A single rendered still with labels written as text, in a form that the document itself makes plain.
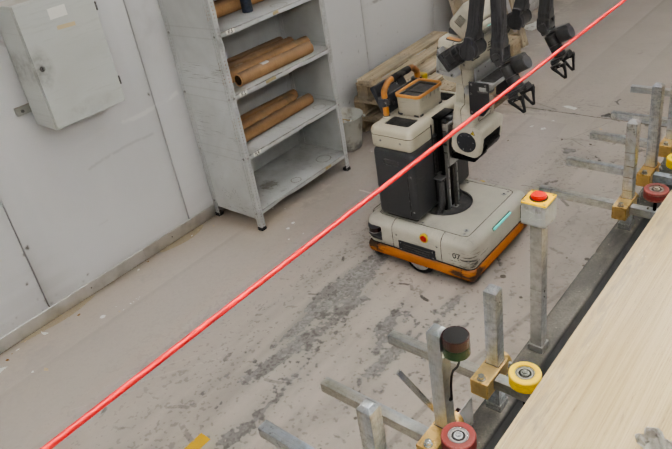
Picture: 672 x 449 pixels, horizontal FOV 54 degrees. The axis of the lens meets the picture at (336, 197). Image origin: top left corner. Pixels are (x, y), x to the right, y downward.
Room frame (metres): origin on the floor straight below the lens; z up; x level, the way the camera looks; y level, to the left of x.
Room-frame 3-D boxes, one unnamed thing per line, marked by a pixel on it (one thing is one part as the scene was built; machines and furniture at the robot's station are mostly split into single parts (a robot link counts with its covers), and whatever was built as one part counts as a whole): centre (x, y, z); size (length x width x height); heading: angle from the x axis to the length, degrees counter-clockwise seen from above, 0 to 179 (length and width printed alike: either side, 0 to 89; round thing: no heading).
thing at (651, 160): (2.18, -1.21, 0.93); 0.04 x 0.04 x 0.48; 46
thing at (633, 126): (2.00, -1.04, 0.89); 0.04 x 0.04 x 0.48; 46
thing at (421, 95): (3.17, -0.50, 0.87); 0.23 x 0.15 x 0.11; 136
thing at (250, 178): (4.04, 0.34, 0.78); 0.90 x 0.45 x 1.55; 136
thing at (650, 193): (1.90, -1.08, 0.85); 0.08 x 0.08 x 0.11
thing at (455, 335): (1.07, -0.20, 1.06); 0.06 x 0.06 x 0.22; 46
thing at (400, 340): (1.32, -0.25, 0.84); 0.43 x 0.03 x 0.04; 46
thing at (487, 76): (2.88, -0.79, 0.99); 0.28 x 0.16 x 0.22; 136
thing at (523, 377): (1.18, -0.39, 0.85); 0.08 x 0.08 x 0.11
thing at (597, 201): (2.04, -0.94, 0.80); 0.43 x 0.03 x 0.04; 46
